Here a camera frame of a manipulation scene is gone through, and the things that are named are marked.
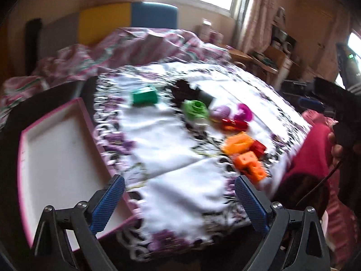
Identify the person's right hand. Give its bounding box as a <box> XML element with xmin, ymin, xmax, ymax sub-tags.
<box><xmin>328</xmin><ymin>131</ymin><xmax>343</xmax><ymax>166</ymax></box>

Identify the pink-rimmed white tray box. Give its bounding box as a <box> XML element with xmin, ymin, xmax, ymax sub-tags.
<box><xmin>17</xmin><ymin>97</ymin><xmax>140</xmax><ymax>252</ymax></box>

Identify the lilac oval case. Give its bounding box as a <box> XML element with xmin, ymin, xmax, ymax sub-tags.
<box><xmin>209</xmin><ymin>105</ymin><xmax>231</xmax><ymax>122</ymax></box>

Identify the red small block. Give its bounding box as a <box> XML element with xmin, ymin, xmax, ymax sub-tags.
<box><xmin>250</xmin><ymin>140</ymin><xmax>267</xmax><ymax>159</ymax></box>

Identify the white carton box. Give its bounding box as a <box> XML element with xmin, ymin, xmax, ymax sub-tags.
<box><xmin>197</xmin><ymin>19</ymin><xmax>212</xmax><ymax>42</ymax></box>

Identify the white floral embroidered tablecloth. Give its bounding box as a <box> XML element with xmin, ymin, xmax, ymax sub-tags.
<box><xmin>94</xmin><ymin>62</ymin><xmax>310</xmax><ymax>262</ymax></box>

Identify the orange holed block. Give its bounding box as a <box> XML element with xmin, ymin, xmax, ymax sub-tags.
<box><xmin>232</xmin><ymin>151</ymin><xmax>267</xmax><ymax>184</ymax></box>

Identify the red metallic capsule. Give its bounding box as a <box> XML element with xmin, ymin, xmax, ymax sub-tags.
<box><xmin>220</xmin><ymin>119</ymin><xmax>248</xmax><ymax>132</ymax></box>

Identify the wooden side desk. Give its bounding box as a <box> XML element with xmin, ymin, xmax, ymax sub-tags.
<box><xmin>226</xmin><ymin>46</ymin><xmax>298</xmax><ymax>91</ymax></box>

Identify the green plastic spool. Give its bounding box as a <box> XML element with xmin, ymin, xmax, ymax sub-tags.
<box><xmin>132</xmin><ymin>86</ymin><xmax>158</xmax><ymax>106</ymax></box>

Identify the orange ridged block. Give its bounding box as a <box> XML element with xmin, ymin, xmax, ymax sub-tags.
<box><xmin>221</xmin><ymin>132</ymin><xmax>255</xmax><ymax>155</ymax></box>

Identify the black lidded jar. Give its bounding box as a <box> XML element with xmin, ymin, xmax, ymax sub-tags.
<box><xmin>171</xmin><ymin>79</ymin><xmax>214</xmax><ymax>108</ymax></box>

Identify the beige curtain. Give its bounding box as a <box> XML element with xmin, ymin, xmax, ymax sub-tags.
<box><xmin>239</xmin><ymin>0</ymin><xmax>277</xmax><ymax>53</ymax></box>

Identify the light green plastic cap toy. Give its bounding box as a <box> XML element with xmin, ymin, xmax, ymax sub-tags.
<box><xmin>181</xmin><ymin>100</ymin><xmax>209</xmax><ymax>121</ymax></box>

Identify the magenta plastic cup toy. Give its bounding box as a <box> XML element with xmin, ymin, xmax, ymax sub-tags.
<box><xmin>233</xmin><ymin>103</ymin><xmax>253</xmax><ymax>122</ymax></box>

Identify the pink striped bedsheet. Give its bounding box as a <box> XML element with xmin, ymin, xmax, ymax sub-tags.
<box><xmin>1</xmin><ymin>28</ymin><xmax>231</xmax><ymax>126</ymax></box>

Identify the multicolour padded headboard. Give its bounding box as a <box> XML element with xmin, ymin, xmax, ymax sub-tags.
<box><xmin>25</xmin><ymin>2</ymin><xmax>178</xmax><ymax>76</ymax></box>

